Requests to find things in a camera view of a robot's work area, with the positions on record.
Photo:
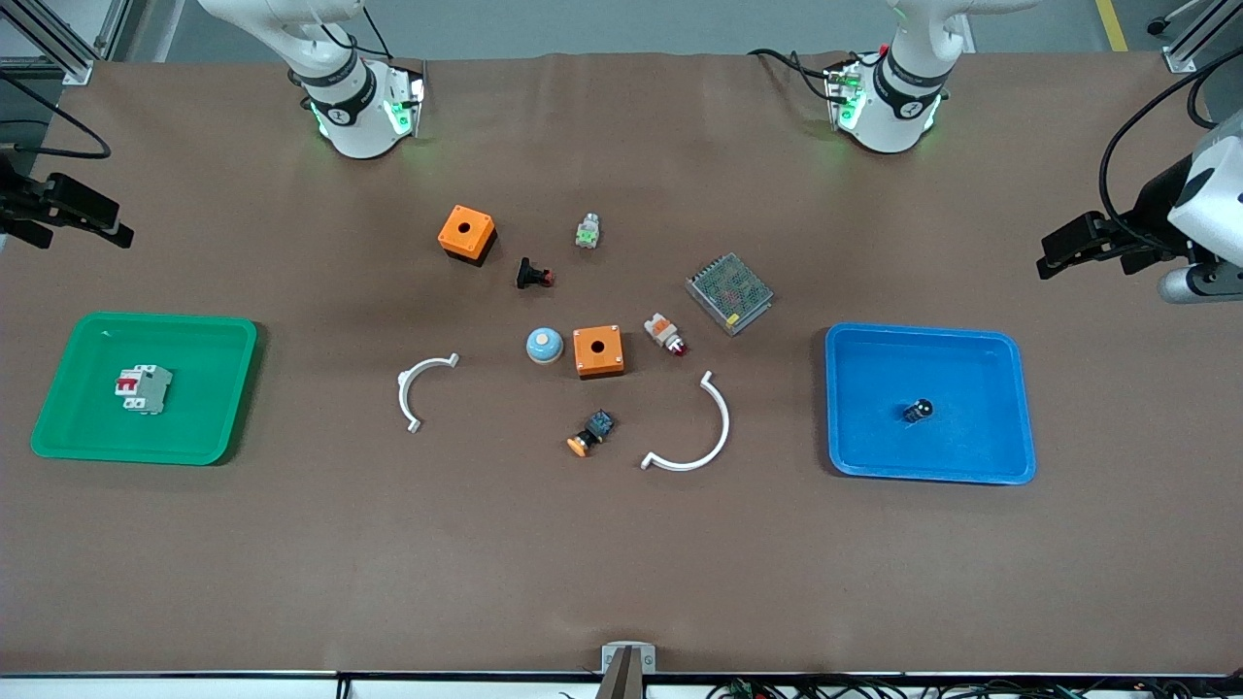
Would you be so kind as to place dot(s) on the orange button box, thin base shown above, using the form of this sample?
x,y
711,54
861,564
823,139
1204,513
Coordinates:
x,y
597,351

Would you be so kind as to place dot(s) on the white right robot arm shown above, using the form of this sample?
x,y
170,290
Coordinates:
x,y
350,131

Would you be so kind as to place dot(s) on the white and green switch module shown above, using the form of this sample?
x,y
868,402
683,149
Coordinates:
x,y
587,233

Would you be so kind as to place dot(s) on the white table edge rail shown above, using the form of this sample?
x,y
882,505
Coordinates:
x,y
194,687

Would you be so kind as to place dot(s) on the black push button, red tip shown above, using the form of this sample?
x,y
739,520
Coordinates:
x,y
530,274

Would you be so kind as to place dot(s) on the aluminium frame profile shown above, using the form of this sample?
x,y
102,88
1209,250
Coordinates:
x,y
68,44
1190,44

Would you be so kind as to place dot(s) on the green plastic tray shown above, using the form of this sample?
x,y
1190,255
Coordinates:
x,y
87,422

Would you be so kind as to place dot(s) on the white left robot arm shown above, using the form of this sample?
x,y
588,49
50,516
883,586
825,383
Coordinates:
x,y
889,126

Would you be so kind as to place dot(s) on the blue plastic tray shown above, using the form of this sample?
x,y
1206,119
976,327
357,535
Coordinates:
x,y
971,359

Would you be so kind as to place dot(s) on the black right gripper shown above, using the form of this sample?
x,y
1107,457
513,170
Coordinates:
x,y
17,202

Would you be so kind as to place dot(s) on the brown table mat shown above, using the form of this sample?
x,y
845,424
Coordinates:
x,y
621,563

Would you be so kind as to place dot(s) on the dark cylindrical capacitor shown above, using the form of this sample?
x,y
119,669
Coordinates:
x,y
918,412

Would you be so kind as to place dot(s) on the large white plastic arc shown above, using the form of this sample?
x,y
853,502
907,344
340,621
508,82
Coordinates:
x,y
723,427

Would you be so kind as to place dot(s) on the orange button box, thick black base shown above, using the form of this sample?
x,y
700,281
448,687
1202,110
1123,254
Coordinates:
x,y
464,231

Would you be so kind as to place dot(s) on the red indicator light, white body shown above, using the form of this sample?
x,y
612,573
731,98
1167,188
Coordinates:
x,y
662,332

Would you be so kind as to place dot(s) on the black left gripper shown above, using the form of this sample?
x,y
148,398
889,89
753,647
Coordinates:
x,y
1153,205

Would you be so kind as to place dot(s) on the blue dome button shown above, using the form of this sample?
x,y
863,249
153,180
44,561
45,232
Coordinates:
x,y
544,346

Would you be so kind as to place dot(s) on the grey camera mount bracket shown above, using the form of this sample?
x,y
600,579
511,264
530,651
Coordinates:
x,y
629,655

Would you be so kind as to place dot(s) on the orange push button, blue block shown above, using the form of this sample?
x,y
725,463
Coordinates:
x,y
592,429

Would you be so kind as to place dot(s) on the small white plastic arc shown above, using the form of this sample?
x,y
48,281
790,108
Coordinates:
x,y
404,383

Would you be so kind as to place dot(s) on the metal mesh power supply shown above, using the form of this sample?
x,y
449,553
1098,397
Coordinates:
x,y
730,293

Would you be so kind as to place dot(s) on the white breaker with red switch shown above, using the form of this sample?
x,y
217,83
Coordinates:
x,y
146,388

